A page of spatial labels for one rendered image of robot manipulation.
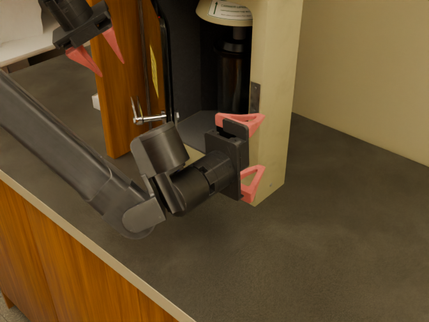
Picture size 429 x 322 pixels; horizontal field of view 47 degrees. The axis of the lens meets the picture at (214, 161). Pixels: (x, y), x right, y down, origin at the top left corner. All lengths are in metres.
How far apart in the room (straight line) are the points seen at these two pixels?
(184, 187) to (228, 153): 0.09
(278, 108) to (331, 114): 0.43
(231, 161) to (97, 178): 0.20
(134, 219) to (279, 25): 0.44
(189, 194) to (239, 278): 0.31
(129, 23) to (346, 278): 0.70
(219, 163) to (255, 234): 0.34
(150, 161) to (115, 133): 0.54
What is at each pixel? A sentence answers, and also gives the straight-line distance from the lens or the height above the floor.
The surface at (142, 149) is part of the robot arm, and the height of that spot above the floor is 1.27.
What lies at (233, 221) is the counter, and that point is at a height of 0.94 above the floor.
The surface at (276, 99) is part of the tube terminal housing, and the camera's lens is 0.99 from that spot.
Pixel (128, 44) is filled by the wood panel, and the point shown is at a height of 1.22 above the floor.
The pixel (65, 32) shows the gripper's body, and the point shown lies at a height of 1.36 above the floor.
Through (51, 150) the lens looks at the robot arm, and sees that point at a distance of 0.69.
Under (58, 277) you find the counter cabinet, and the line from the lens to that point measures 1.46.
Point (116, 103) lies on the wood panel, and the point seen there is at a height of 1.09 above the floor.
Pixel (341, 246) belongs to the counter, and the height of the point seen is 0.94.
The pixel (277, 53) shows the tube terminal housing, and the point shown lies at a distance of 0.93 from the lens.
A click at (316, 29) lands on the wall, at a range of 1.35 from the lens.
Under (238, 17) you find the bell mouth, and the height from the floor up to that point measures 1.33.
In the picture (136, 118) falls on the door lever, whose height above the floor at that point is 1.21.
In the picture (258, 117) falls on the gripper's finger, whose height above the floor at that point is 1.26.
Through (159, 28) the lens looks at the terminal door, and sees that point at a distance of 0.78.
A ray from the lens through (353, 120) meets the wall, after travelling 1.38.
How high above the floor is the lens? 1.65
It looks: 36 degrees down
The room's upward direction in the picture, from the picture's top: straight up
